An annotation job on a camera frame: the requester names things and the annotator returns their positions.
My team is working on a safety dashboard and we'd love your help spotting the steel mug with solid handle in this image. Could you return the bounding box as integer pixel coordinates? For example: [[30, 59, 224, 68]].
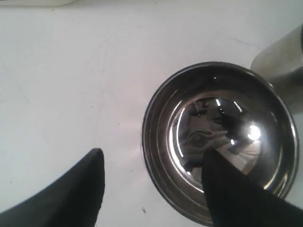
[[250, 25, 303, 105]]

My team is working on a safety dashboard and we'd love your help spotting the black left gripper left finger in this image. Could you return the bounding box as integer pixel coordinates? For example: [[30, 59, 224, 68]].
[[0, 148, 105, 227]]

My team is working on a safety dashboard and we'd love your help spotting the cream bin with circle mark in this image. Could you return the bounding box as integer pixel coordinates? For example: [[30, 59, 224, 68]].
[[0, 0, 74, 6]]

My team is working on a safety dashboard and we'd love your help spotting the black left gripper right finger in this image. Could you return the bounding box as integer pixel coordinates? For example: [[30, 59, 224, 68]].
[[202, 150, 303, 227]]

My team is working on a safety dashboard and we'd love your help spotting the stainless steel bowl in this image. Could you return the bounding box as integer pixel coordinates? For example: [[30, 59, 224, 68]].
[[141, 61, 300, 227]]

